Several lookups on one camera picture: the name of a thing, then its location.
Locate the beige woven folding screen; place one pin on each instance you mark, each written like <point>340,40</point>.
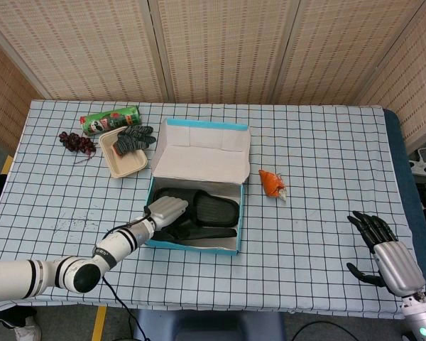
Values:
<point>216,46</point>

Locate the black rubber slipper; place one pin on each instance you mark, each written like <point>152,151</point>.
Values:
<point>216,209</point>
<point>206,235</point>

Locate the blue checkered tablecloth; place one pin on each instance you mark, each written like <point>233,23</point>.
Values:
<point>305,142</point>

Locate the beige food tray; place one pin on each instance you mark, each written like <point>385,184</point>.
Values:
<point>128,167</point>

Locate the dark red grape bunch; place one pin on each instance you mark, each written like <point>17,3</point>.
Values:
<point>74,141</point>

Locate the dark blue padded table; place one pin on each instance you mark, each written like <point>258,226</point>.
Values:
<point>401,149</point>

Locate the white sneaker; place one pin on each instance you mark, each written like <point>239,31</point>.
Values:
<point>30,332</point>

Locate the open blue cardboard shoe box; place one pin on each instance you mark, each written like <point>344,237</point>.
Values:
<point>199,160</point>

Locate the green chips can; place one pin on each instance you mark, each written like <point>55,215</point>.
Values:
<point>103,120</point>

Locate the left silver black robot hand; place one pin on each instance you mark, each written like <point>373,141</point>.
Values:
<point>165,211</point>

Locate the grey striped knit glove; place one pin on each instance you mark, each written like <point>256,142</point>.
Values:
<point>131,140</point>

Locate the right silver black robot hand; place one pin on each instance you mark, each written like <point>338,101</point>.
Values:
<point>397,268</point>

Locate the dark blue chair seat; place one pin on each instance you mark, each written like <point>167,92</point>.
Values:
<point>206,327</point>

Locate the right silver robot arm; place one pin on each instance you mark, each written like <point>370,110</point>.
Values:
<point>420,319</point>

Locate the crumpled orange snack bag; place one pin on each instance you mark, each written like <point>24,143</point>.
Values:
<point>270,184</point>

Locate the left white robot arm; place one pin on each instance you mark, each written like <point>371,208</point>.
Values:
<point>117,245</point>

